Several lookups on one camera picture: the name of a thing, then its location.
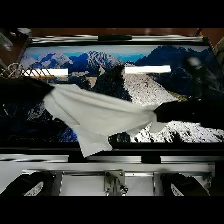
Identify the white garment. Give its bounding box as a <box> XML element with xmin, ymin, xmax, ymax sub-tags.
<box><xmin>42</xmin><ymin>82</ymin><xmax>168</xmax><ymax>159</ymax></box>

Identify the silver frame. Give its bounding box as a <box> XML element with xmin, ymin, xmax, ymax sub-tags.
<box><xmin>0</xmin><ymin>152</ymin><xmax>224</xmax><ymax>197</ymax></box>

